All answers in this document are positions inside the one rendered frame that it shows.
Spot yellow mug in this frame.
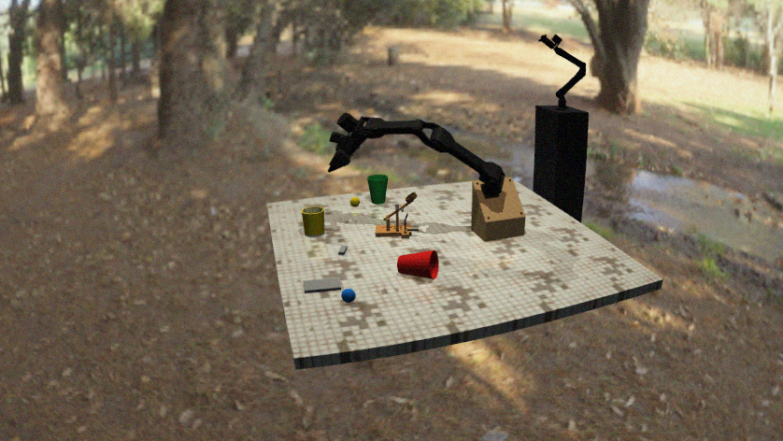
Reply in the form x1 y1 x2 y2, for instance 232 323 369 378
302 206 324 238

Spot green cup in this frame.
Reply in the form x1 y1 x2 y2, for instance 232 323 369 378
367 174 388 205

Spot blue ball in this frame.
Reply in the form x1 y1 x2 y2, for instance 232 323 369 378
341 289 356 303

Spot red plastic cup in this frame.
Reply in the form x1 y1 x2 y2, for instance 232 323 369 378
397 250 439 279

